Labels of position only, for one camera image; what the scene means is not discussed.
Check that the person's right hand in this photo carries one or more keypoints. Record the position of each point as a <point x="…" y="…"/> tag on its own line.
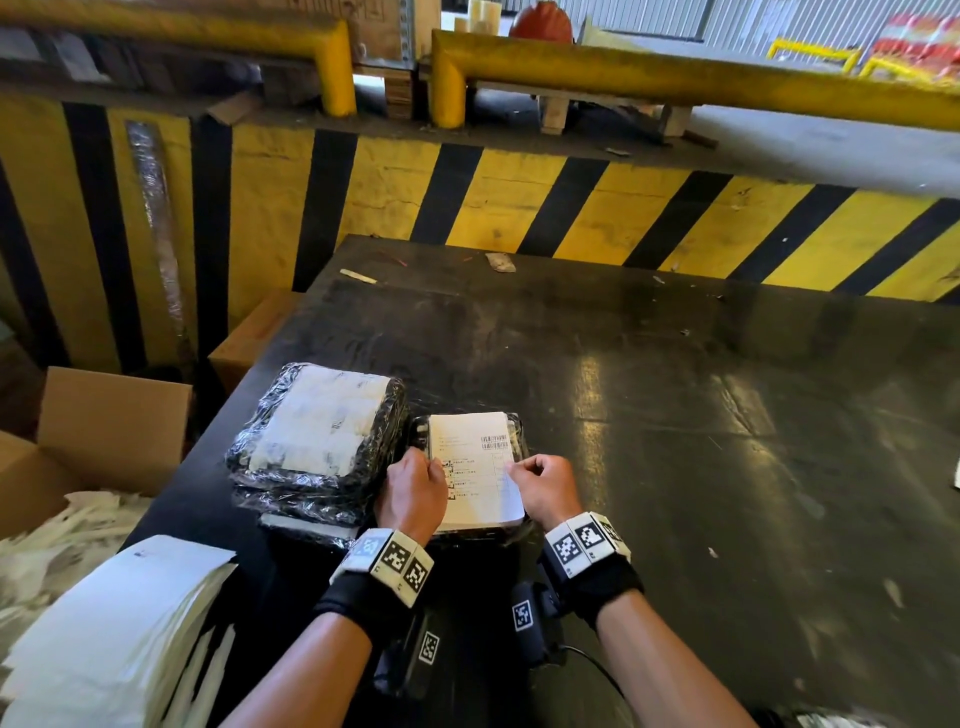
<point x="551" y="491"/>

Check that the person's left hand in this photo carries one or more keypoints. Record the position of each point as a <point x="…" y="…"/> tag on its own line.
<point x="412" y="495"/>

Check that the shiny black film package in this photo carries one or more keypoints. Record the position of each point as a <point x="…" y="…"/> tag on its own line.
<point x="418" y="435"/>
<point x="825" y="720"/>

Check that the printed label paper sheet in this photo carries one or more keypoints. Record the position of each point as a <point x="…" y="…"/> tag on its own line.
<point x="472" y="480"/>

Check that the stack black packets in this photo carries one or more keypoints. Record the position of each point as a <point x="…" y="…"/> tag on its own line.
<point x="315" y="427"/>

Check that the stack of white labels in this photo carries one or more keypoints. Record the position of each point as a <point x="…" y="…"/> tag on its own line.
<point x="112" y="622"/>

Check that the person's right forearm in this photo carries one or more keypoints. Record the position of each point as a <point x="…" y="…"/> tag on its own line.
<point x="667" y="667"/>

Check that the person's left forearm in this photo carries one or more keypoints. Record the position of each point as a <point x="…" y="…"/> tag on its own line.
<point x="300" y="682"/>

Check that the pile of crumpled backing paper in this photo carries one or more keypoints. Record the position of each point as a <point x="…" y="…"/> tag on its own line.
<point x="67" y="540"/>

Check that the black wristband with white markers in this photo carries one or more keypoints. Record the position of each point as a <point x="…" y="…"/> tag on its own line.
<point x="585" y="540"/>
<point x="390" y="559"/>

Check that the small brown cardboard box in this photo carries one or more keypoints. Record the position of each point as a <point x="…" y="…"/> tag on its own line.
<point x="255" y="337"/>

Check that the small wooden stick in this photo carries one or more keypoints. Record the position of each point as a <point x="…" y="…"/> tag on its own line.
<point x="358" y="276"/>

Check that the crumpled tape scrap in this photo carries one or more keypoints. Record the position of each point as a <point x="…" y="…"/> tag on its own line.
<point x="500" y="262"/>

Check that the yellow black striped barrier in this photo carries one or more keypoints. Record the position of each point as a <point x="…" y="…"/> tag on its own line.
<point x="270" y="225"/>

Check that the open brown cardboard box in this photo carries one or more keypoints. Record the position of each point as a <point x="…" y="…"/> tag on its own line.
<point x="112" y="427"/>

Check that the white table with wooden legs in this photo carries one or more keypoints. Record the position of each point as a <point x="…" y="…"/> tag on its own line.
<point x="555" y="116"/>

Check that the wooden pallet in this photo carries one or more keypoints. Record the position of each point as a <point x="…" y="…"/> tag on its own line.
<point x="397" y="94"/>

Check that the small wooden block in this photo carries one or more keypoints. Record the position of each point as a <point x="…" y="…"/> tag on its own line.
<point x="234" y="109"/>

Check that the large plywood crate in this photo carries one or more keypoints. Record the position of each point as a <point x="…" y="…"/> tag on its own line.
<point x="375" y="30"/>

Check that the red hard hat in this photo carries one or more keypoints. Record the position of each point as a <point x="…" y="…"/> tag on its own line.
<point x="541" y="22"/>

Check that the cream paper rolls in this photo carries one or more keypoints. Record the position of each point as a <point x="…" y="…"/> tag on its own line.
<point x="484" y="16"/>

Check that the stack of red drink packs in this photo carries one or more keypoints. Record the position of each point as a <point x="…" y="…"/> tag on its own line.
<point x="922" y="41"/>

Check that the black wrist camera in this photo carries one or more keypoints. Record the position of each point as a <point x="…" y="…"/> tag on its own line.
<point x="427" y="649"/>
<point x="523" y="615"/>

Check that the yellow guard rail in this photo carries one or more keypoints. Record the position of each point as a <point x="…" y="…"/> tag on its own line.
<point x="225" y="28"/>
<point x="675" y="79"/>

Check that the small yellow floor rail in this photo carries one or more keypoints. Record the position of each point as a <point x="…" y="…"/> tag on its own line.
<point x="885" y="67"/>
<point x="810" y="46"/>

